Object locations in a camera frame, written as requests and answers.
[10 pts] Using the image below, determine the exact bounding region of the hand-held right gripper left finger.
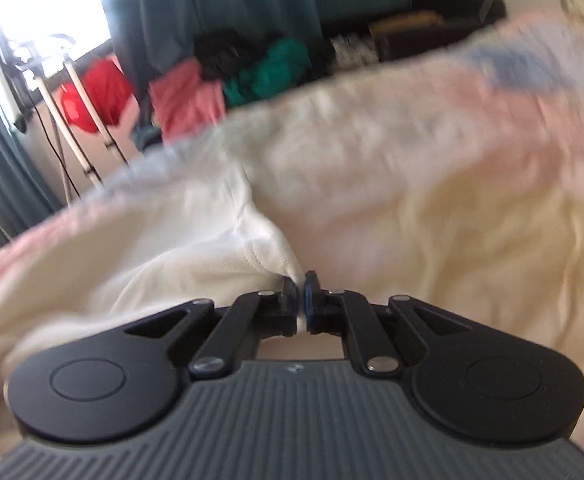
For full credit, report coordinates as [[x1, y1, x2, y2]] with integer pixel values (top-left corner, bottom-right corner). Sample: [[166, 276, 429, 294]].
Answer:
[[124, 278, 299, 380]]

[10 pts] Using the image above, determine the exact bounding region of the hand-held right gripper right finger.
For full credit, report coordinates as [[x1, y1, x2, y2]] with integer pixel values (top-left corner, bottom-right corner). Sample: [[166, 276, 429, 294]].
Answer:
[[304, 271, 474, 376]]

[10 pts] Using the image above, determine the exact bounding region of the white garment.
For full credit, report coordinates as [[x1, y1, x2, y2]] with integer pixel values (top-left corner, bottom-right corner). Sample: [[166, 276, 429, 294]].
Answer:
[[0, 162, 305, 411]]

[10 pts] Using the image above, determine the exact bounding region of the pastel patterned bed blanket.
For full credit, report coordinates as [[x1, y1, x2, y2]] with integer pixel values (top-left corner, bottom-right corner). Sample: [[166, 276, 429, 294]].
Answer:
[[0, 7, 584, 466]]

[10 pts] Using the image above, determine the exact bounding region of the pink garment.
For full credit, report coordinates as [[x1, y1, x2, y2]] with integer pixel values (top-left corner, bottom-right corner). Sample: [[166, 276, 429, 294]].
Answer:
[[149, 58, 227, 142]]

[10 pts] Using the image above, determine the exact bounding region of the green garment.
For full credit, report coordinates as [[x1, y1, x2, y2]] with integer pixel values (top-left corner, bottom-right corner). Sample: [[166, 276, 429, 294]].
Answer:
[[223, 38, 313, 108]]

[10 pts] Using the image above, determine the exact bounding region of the black garment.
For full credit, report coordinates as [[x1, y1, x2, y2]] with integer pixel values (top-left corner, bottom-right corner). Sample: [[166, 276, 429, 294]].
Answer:
[[194, 30, 257, 81]]

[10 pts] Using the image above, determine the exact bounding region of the black and white patterned cloth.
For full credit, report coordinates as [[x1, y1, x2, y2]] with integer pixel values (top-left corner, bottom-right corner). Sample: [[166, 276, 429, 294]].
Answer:
[[331, 34, 379, 67]]

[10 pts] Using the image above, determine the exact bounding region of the red bag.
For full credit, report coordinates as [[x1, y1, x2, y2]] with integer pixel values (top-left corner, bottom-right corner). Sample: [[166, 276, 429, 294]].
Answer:
[[60, 57, 135, 134]]

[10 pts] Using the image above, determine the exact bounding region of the white tripod stand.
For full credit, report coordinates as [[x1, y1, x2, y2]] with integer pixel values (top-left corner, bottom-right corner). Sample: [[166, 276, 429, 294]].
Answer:
[[2, 35, 131, 187]]

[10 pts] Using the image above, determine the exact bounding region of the teal curtain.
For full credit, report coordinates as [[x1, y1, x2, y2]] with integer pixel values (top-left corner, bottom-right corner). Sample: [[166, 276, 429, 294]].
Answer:
[[0, 0, 421, 241]]

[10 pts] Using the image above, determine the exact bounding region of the dark sofa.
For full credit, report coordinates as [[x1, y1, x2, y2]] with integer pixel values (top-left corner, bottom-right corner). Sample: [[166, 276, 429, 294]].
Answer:
[[319, 0, 507, 63]]

